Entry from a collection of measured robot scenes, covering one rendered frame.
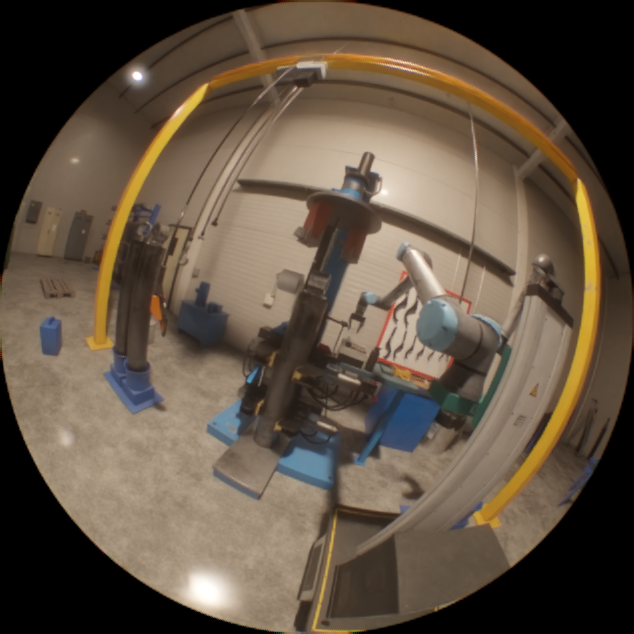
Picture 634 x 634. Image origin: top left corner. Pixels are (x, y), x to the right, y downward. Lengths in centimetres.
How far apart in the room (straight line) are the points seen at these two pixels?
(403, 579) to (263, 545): 97
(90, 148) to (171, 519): 1137
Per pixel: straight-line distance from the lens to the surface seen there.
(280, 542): 158
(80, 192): 1099
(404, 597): 80
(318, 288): 132
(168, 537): 154
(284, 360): 137
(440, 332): 58
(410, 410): 257
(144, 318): 186
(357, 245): 152
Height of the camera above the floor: 148
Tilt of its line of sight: 6 degrees down
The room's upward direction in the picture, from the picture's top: 20 degrees clockwise
